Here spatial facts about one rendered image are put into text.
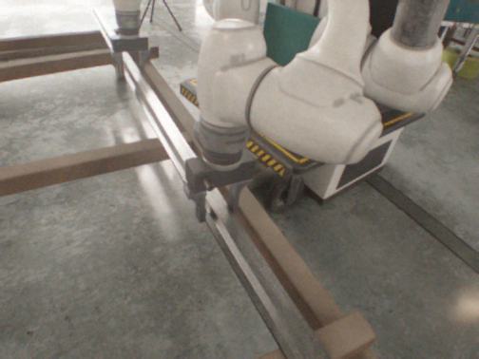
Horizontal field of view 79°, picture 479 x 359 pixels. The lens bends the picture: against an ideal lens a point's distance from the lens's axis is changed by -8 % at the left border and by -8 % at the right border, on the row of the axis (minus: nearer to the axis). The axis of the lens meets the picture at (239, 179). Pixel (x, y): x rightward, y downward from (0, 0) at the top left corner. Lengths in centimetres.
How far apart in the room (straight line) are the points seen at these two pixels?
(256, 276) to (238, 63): 36
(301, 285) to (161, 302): 46
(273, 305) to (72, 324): 62
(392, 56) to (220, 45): 48
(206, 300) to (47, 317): 45
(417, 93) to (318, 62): 49
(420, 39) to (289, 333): 66
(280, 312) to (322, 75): 37
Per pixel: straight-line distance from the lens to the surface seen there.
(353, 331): 62
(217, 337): 94
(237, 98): 45
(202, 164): 58
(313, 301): 69
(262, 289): 57
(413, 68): 83
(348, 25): 44
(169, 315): 97
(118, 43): 125
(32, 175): 99
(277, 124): 42
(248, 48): 46
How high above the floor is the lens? 87
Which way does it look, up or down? 40 degrees down
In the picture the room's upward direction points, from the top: 9 degrees clockwise
